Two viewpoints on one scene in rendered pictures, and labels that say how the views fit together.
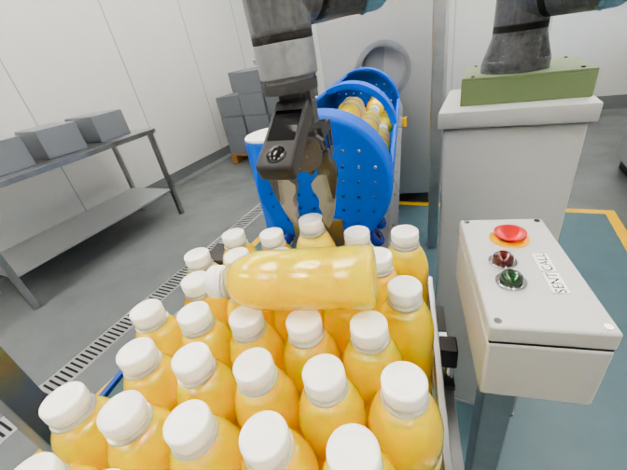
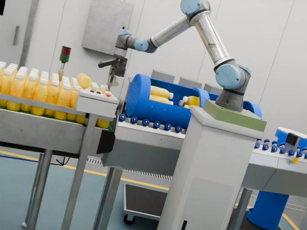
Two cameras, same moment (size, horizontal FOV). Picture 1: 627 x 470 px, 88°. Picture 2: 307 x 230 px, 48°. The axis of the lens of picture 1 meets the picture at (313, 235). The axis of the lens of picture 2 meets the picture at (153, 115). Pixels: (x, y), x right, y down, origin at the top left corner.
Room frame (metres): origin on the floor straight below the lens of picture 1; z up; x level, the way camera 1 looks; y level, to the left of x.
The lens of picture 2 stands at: (-0.58, -1.81, 1.40)
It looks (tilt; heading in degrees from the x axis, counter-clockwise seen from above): 10 degrees down; 52
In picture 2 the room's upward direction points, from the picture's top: 16 degrees clockwise
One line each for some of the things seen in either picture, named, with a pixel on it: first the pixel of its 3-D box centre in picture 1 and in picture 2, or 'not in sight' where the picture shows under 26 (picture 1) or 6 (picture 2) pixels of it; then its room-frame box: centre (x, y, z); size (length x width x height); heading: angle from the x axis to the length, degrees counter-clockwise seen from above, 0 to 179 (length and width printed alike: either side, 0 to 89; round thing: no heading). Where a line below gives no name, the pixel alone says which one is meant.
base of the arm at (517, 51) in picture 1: (517, 47); (231, 98); (0.87, -0.57, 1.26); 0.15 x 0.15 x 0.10
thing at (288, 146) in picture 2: not in sight; (291, 143); (1.83, -0.45, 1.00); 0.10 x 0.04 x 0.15; 71
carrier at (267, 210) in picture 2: not in sight; (277, 178); (2.26, -0.19, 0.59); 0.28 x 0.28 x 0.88
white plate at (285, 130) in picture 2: not in sight; (293, 133); (2.26, -0.19, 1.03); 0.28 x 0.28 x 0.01
